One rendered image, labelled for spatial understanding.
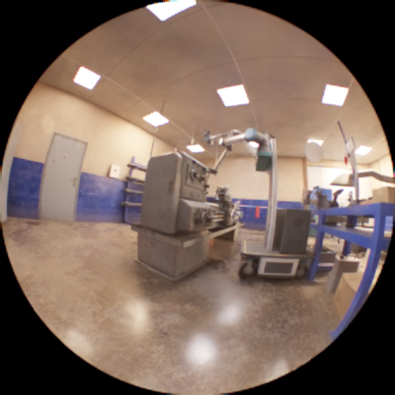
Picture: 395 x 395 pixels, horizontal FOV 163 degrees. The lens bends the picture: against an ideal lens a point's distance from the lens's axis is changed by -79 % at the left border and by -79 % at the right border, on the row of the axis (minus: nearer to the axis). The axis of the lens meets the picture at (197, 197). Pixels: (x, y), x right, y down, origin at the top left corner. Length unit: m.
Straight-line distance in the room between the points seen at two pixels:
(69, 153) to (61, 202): 1.24
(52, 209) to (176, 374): 3.87
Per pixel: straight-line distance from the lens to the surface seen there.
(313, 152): 5.17
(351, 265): 1.71
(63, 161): 4.08
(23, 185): 4.14
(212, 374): 0.84
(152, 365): 0.85
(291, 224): 1.67
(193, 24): 2.73
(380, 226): 0.94
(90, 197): 4.22
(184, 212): 1.28
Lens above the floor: 0.77
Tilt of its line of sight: 4 degrees up
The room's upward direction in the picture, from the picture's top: 6 degrees clockwise
